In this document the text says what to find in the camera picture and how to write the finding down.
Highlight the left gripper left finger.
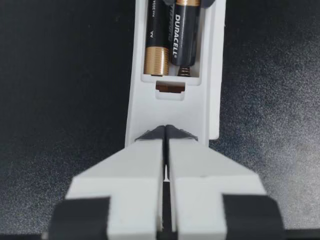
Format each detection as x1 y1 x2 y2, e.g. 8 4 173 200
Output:
41 124 167 240

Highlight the black and gold battery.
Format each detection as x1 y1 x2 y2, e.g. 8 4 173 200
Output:
143 0 174 77
169 0 202 67

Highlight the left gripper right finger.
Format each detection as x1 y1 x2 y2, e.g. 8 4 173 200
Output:
165 124 286 240

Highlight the white remote control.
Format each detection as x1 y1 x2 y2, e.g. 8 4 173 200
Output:
124 0 226 148

